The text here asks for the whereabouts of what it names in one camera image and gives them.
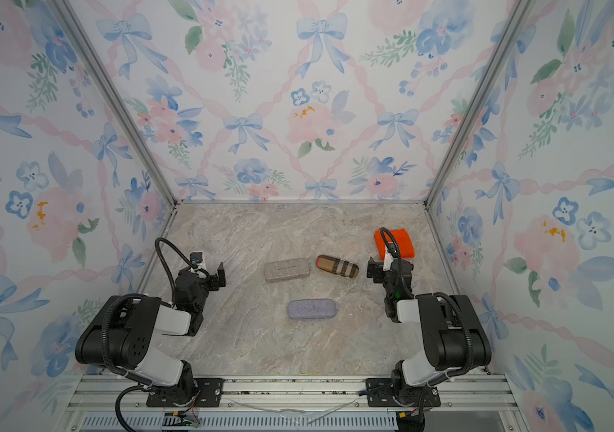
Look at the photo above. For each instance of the orange microfiber cloth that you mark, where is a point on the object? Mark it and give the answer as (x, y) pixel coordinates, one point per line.
(402, 238)

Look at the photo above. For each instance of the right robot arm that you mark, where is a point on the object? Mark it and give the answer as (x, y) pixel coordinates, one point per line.
(453, 340)

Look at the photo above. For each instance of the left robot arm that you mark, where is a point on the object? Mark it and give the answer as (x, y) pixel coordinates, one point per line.
(120, 339)

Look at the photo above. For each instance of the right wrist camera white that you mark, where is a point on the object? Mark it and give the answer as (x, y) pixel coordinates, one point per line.
(388, 261)

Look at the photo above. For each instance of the grey stone-pattern eyeglass case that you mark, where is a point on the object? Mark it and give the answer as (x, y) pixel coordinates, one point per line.
(285, 270)

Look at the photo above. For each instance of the brown plaid eyeglass case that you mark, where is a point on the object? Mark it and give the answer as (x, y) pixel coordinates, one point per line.
(337, 266)

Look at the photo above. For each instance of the purple fabric eyeglass case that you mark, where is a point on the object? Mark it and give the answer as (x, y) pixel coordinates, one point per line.
(312, 309)

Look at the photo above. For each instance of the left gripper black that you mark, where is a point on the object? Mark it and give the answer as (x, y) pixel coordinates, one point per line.
(212, 279)

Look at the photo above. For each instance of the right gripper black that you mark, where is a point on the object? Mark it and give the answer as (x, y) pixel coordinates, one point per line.
(376, 268)

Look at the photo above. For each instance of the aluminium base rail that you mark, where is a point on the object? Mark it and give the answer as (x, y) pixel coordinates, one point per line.
(475, 402)

